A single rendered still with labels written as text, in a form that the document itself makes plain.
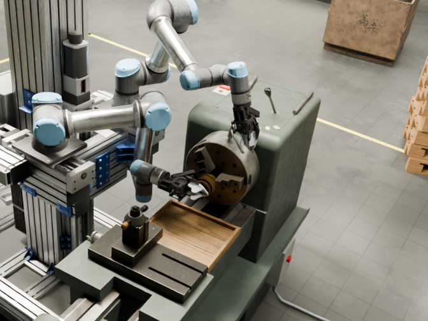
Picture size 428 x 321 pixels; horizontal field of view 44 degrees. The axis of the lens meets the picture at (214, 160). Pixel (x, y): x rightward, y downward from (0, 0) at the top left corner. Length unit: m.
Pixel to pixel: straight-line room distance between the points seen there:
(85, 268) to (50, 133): 0.53
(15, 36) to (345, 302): 2.39
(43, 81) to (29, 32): 0.21
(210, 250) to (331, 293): 1.41
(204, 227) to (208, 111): 0.54
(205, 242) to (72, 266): 0.56
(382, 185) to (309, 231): 0.99
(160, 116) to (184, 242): 0.55
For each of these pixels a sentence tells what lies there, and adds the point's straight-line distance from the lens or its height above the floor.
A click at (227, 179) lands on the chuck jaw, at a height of 1.11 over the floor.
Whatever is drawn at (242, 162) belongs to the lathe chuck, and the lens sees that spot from 2.28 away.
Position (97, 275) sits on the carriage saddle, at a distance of 2.09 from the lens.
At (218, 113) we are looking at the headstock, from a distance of 2.50.
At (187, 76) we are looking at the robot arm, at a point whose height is 1.59.
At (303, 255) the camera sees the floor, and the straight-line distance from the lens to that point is 3.71.
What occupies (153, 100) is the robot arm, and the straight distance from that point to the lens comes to 2.17.
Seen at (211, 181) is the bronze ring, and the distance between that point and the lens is 2.27.
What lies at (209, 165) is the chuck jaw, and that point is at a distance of 2.33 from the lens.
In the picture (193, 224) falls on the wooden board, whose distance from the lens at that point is 2.39.
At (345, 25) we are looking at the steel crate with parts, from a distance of 7.17.
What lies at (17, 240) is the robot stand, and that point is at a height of 0.21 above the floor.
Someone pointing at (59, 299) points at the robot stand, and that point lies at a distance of 3.00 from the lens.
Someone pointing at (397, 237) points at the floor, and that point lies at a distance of 4.15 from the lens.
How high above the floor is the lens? 2.40
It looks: 32 degrees down
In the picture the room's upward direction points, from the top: 8 degrees clockwise
